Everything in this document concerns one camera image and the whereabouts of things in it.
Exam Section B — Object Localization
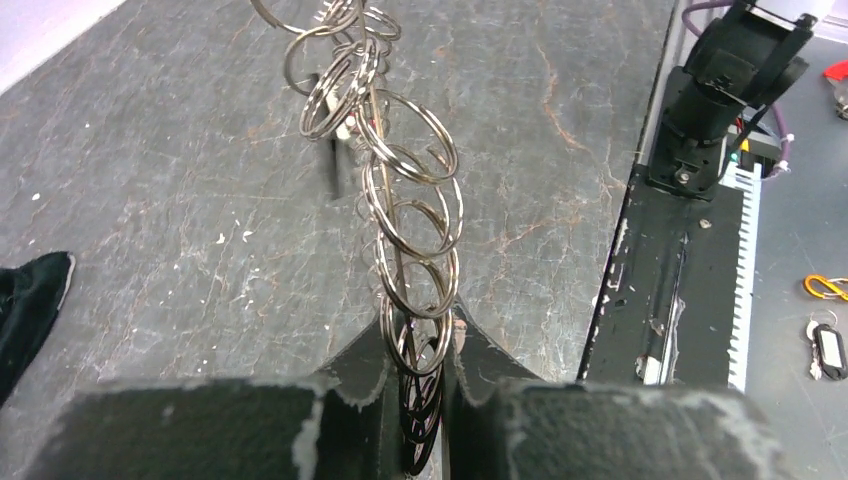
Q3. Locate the red tag key on table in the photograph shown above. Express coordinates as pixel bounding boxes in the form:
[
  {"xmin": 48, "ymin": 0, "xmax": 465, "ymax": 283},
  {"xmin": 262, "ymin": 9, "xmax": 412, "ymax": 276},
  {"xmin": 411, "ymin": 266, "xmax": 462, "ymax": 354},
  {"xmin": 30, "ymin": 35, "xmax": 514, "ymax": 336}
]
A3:
[{"xmin": 324, "ymin": 87, "xmax": 360, "ymax": 146}]

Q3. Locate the white toothed cable duct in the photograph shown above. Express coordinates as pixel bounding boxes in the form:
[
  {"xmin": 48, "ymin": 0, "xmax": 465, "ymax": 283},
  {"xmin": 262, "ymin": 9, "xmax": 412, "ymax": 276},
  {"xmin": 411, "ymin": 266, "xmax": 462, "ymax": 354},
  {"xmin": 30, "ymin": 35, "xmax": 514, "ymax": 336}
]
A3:
[{"xmin": 720, "ymin": 163, "xmax": 762, "ymax": 393}]

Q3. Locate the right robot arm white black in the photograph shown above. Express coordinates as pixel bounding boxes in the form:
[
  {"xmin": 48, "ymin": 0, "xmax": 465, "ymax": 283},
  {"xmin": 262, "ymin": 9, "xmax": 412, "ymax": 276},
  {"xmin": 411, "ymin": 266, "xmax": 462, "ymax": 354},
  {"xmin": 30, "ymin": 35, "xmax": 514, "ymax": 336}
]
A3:
[{"xmin": 648, "ymin": 1, "xmax": 818, "ymax": 201}]

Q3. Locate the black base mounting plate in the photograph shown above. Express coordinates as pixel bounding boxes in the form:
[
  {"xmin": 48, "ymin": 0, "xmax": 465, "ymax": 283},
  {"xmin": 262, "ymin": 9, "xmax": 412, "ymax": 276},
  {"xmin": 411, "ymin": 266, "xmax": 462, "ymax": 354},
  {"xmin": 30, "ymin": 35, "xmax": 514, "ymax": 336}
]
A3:
[{"xmin": 578, "ymin": 165, "xmax": 742, "ymax": 388}]

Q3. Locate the black white checkered pillow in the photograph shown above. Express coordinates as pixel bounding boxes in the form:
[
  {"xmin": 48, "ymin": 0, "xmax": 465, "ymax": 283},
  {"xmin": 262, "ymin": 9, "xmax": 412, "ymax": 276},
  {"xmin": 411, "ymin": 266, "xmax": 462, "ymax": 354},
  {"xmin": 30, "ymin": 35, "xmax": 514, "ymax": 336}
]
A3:
[{"xmin": 1, "ymin": 251, "xmax": 76, "ymax": 403}]

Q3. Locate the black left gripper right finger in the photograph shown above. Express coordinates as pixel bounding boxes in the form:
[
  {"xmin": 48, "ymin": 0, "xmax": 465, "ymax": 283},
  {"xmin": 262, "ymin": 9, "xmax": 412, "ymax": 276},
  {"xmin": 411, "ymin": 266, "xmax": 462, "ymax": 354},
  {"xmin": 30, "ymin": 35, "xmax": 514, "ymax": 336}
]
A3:
[{"xmin": 443, "ymin": 304, "xmax": 792, "ymax": 479}]

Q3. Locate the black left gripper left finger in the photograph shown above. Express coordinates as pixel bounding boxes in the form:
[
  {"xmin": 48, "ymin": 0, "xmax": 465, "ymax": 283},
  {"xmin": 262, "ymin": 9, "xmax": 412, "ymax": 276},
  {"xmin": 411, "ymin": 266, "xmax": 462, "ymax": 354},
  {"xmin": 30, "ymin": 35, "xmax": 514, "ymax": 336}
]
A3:
[{"xmin": 26, "ymin": 311, "xmax": 405, "ymax": 480}]

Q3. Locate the orange carabiner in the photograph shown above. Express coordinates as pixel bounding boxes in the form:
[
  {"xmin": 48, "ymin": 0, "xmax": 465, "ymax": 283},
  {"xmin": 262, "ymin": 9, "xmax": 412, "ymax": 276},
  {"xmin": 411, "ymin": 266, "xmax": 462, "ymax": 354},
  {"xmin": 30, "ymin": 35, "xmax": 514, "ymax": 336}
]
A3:
[{"xmin": 802, "ymin": 274, "xmax": 847, "ymax": 301}]

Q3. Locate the key with black tag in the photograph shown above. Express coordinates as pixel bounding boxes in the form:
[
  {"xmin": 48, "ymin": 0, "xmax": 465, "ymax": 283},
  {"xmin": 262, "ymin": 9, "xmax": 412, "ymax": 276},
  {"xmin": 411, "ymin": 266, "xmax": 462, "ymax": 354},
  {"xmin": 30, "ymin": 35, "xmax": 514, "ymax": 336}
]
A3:
[{"xmin": 805, "ymin": 310, "xmax": 847, "ymax": 381}]

